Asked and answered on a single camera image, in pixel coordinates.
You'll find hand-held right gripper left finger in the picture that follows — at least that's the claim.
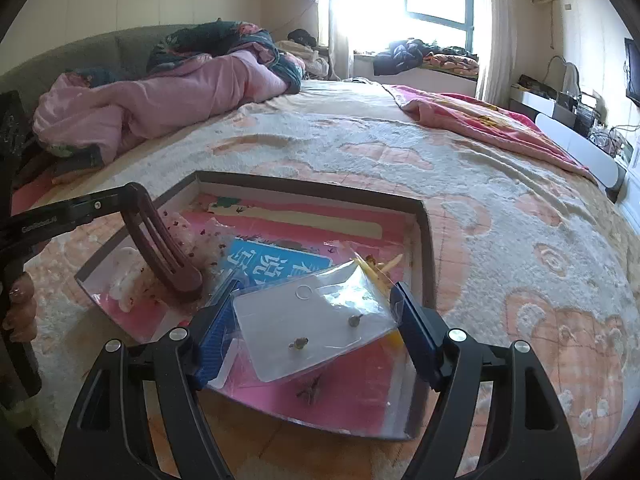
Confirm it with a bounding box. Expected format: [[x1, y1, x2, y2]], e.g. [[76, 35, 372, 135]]
[[55, 280, 246, 480]]

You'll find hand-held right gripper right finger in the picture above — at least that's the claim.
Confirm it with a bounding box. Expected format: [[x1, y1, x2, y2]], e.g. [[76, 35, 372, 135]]
[[390, 282, 581, 480]]

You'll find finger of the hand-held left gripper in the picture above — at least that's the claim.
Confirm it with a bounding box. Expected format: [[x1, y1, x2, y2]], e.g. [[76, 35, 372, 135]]
[[0, 182, 151, 261]]

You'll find clear bag of earrings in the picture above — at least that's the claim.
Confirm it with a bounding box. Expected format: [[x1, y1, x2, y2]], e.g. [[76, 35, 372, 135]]
[[232, 260, 401, 386]]

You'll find brown oval hair clip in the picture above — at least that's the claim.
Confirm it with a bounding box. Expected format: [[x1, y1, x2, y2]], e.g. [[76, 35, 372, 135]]
[[122, 185, 206, 303]]

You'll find brown box with pink lining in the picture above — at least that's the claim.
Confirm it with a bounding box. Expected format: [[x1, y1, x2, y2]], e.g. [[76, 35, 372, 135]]
[[75, 170, 441, 441]]

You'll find person's left hand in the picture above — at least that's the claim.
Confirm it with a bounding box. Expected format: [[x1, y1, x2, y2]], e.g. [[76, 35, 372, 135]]
[[0, 272, 38, 346]]

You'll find yellow hair claw clip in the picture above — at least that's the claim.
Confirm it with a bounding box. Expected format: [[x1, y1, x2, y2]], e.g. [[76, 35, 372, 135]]
[[350, 254, 407, 348]]

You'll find grey padded headboard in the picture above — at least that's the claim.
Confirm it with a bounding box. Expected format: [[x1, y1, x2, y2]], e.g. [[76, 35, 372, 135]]
[[0, 25, 201, 111]]

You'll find floral fabric hair scrunchie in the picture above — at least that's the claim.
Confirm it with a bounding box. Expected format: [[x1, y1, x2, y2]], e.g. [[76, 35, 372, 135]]
[[165, 210, 236, 286]]

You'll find pink and dark floral duvet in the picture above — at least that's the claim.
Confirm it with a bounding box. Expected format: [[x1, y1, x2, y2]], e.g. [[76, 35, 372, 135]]
[[32, 20, 306, 171]]

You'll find red and pink blanket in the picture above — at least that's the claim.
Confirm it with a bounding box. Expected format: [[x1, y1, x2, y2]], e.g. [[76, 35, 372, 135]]
[[385, 84, 596, 181]]

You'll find white bed footboard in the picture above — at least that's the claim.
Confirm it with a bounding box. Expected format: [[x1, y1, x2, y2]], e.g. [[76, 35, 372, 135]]
[[535, 112, 628, 203]]

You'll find cluttered white desk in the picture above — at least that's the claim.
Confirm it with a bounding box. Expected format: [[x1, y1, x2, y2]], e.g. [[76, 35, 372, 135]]
[[510, 80, 608, 126]]

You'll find colourful patterned cloth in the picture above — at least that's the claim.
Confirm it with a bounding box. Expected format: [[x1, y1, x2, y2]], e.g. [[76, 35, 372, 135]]
[[425, 52, 481, 78]]

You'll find dark jacket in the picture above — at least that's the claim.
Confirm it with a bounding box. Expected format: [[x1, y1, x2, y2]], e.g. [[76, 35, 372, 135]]
[[372, 37, 436, 76]]

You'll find pile of light clothes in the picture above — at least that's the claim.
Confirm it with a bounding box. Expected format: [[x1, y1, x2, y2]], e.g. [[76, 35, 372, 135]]
[[275, 27, 331, 81]]

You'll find white desk fan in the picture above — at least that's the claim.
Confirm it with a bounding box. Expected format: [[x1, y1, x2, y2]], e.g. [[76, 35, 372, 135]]
[[545, 55, 583, 97]]

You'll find white curtain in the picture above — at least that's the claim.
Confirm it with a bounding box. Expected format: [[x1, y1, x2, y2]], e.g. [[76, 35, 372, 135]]
[[475, 0, 518, 101], [315, 0, 357, 81]]

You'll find black television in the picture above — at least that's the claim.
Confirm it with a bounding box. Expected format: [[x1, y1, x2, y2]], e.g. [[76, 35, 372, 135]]
[[624, 37, 640, 106]]

